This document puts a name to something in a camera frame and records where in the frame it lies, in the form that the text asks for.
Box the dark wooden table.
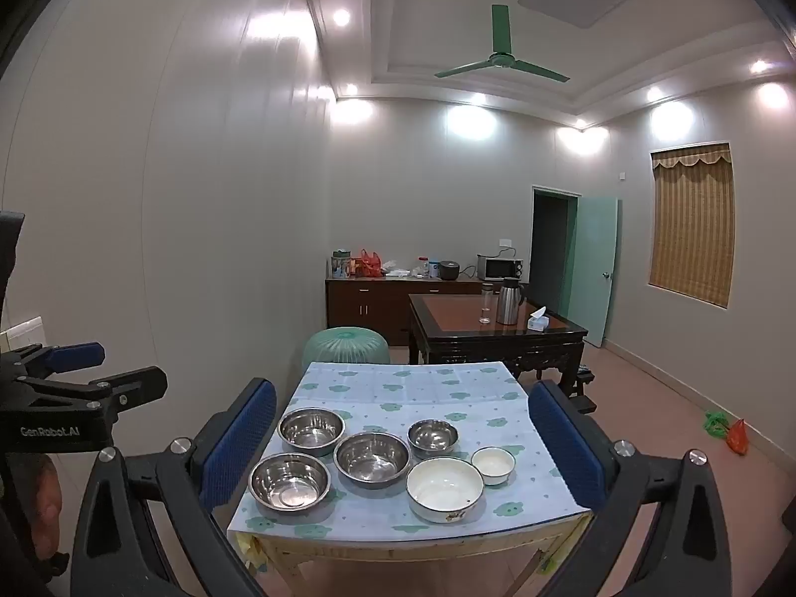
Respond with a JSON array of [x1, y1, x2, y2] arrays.
[[408, 294, 589, 382]]

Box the large steel bowl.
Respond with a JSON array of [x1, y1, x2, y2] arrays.
[[333, 431, 411, 487], [248, 452, 332, 511], [278, 407, 346, 456]]

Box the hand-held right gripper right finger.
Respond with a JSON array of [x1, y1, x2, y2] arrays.
[[527, 379, 735, 597]]

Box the green cloud print tablecloth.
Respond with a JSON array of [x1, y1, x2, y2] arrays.
[[227, 361, 592, 542]]

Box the person's left hand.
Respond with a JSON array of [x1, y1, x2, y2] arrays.
[[12, 454, 63, 554]]

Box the large white enamel bowl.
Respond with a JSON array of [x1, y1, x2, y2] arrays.
[[406, 456, 485, 524]]

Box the green ceiling fan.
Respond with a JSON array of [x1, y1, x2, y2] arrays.
[[434, 5, 571, 83]]

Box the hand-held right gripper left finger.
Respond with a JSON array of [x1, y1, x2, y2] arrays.
[[68, 378, 278, 597]]

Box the microwave oven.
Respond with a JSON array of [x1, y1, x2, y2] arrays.
[[477, 254, 524, 281]]

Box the group of ceiling spotlights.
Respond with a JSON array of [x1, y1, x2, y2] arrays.
[[329, 6, 772, 133]]

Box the steel thermos kettle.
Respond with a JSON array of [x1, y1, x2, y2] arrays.
[[496, 278, 527, 325]]

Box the brown wooden cabinet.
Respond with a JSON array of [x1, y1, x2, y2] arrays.
[[326, 277, 492, 347]]

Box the small steel bowl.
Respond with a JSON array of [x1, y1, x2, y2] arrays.
[[407, 419, 460, 458]]

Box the brown window blind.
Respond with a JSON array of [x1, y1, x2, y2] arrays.
[[648, 142, 736, 308]]

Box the light wooden table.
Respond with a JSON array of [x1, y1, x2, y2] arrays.
[[249, 517, 589, 581]]

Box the green plastic stool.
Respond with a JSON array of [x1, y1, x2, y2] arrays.
[[302, 327, 392, 375]]

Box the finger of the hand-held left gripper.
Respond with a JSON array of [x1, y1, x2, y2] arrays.
[[6, 341, 106, 382], [15, 366, 169, 419]]

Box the green door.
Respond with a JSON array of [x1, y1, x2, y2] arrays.
[[575, 197, 619, 348]]

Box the small white enamel bowl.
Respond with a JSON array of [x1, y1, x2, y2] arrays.
[[471, 446, 517, 487]]

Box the white wall switch plate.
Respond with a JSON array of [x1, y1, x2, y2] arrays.
[[0, 317, 46, 353]]

